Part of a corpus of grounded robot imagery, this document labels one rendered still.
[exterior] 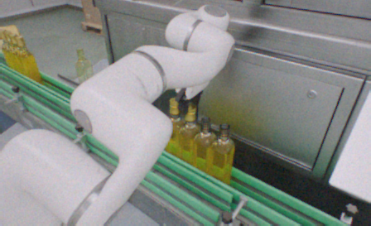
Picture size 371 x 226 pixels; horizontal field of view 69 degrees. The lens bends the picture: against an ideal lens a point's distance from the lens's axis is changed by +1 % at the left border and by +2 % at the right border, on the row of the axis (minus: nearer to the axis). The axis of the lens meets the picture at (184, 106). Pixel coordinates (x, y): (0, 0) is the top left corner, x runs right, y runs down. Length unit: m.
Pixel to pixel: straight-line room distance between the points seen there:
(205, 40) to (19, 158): 0.35
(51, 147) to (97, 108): 0.09
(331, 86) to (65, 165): 0.60
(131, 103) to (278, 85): 0.50
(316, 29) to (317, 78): 0.11
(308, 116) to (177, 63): 0.45
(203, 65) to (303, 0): 0.35
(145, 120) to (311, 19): 0.50
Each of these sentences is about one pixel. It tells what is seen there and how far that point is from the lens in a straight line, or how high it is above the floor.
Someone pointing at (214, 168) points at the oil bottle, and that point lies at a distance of 0.83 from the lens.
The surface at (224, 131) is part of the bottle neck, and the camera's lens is 0.74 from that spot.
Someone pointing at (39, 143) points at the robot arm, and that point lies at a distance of 0.41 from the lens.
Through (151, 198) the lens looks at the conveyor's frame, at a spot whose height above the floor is 0.88.
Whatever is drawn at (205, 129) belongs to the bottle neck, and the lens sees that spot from 0.77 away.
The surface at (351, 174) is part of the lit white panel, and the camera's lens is 0.85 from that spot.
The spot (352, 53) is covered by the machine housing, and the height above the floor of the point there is 1.37.
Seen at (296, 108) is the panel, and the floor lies 1.19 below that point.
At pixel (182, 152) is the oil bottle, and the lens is 0.88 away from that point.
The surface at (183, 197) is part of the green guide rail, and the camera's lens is 0.82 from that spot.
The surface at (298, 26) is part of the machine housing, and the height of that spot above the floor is 1.40.
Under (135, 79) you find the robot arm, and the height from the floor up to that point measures 1.42.
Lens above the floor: 1.60
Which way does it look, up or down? 34 degrees down
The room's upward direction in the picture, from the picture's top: straight up
